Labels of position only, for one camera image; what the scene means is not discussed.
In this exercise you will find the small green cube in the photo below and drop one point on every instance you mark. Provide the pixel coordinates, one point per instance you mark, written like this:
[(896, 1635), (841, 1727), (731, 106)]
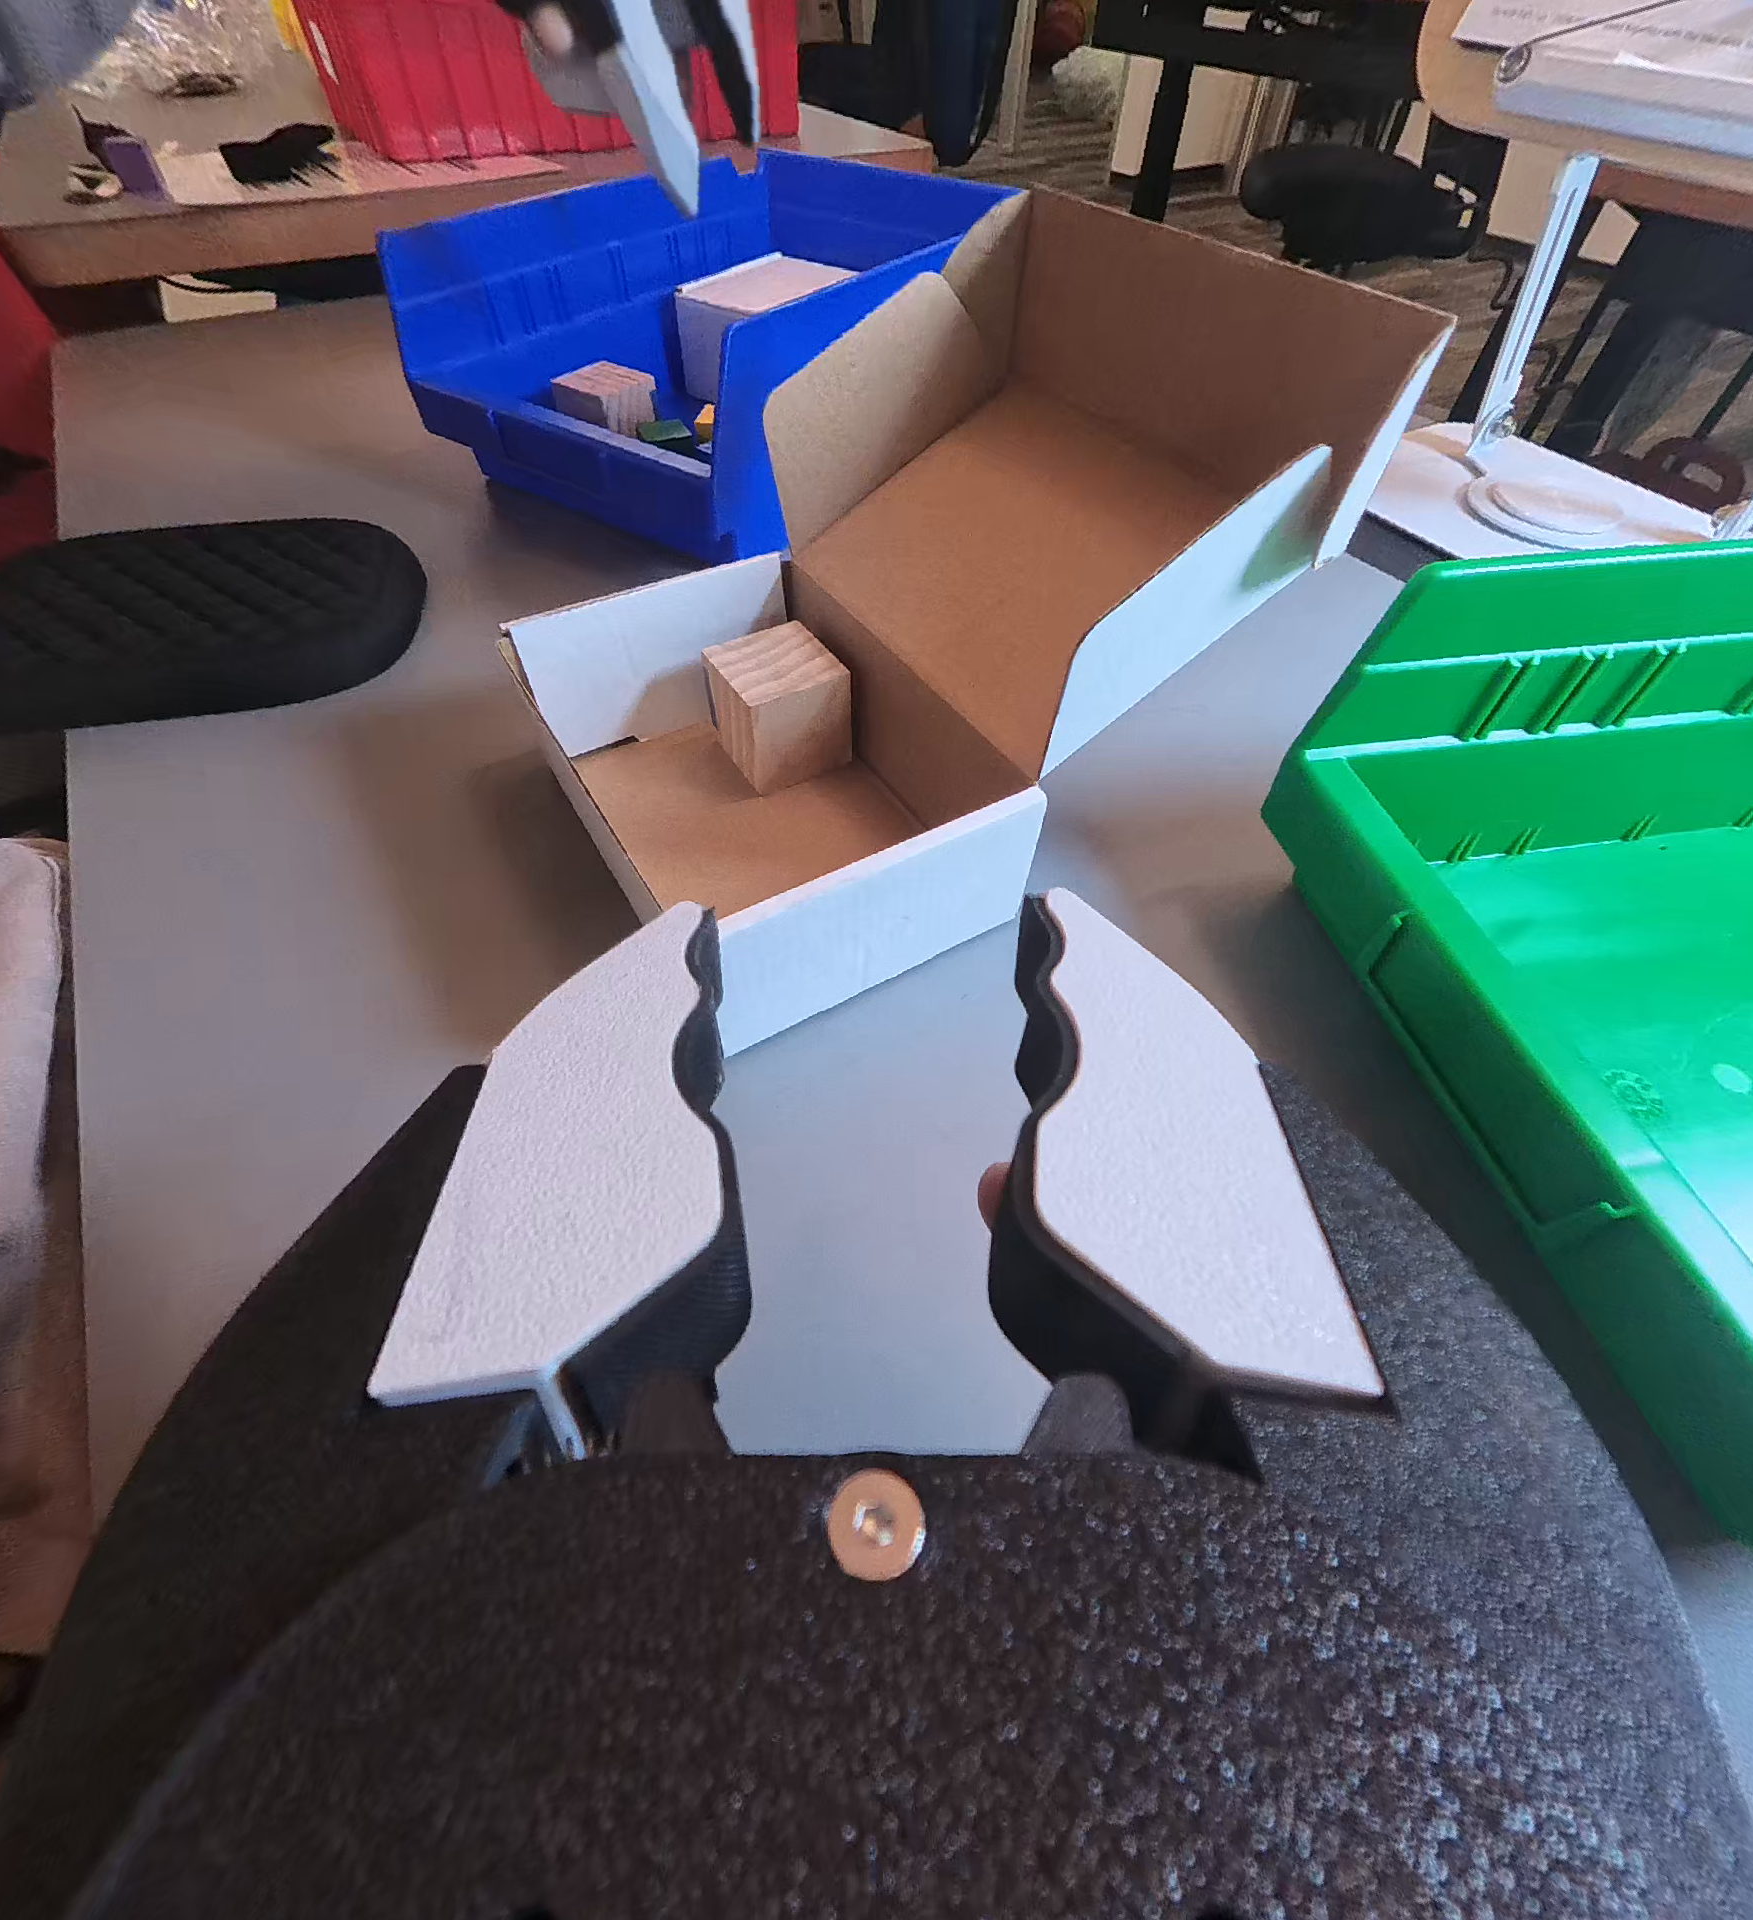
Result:
[(663, 434)]

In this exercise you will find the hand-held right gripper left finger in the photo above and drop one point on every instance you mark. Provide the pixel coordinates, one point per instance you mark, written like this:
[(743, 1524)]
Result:
[(561, 1185)]

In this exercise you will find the black flat object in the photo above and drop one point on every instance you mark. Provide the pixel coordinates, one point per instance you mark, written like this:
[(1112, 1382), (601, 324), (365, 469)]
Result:
[(276, 156)]

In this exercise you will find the wooden side table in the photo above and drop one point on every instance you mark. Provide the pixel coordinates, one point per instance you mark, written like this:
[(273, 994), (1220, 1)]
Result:
[(216, 224)]

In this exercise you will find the white cardboard box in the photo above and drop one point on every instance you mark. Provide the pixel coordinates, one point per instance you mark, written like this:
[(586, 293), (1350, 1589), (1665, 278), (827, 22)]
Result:
[(1025, 570)]

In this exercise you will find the small white box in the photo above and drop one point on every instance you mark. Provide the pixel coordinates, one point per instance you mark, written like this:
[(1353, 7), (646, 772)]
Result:
[(756, 307)]

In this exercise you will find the wooden cube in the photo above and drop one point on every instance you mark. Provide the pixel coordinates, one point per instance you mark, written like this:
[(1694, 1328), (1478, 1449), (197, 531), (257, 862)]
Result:
[(603, 397), (778, 705)]

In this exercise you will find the white lamp stand base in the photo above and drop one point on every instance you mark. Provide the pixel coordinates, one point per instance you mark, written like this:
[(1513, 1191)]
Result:
[(1551, 502)]

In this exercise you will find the dark red bag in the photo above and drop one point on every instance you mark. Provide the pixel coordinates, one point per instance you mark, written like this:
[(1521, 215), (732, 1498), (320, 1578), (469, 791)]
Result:
[(1686, 473)]

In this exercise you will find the red plastic crate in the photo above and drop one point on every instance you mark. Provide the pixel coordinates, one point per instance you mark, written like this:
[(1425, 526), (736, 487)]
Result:
[(425, 84)]

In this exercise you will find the purple block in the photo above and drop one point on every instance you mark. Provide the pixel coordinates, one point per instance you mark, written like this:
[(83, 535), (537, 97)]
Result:
[(138, 161)]

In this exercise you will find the blue plastic bin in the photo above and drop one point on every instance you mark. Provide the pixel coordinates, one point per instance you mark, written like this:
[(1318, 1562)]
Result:
[(561, 285)]

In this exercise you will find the green plastic bin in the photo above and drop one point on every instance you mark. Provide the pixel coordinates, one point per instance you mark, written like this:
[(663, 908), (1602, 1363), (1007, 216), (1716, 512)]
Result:
[(1640, 960)]

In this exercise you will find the black padded chair armrest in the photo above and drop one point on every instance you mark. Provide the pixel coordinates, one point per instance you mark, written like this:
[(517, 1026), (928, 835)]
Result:
[(155, 615)]

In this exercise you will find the person's left forearm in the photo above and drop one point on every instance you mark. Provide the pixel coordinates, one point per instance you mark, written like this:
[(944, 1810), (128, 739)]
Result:
[(7, 60)]

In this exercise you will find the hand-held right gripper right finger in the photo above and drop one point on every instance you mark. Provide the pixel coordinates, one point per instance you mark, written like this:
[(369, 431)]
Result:
[(1191, 1200)]

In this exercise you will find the round wooden table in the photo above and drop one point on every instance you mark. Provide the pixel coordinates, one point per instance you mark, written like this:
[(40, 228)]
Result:
[(1452, 89)]

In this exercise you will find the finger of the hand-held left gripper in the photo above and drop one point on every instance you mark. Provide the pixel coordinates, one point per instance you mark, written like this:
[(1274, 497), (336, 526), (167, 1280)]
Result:
[(734, 66), (658, 89)]

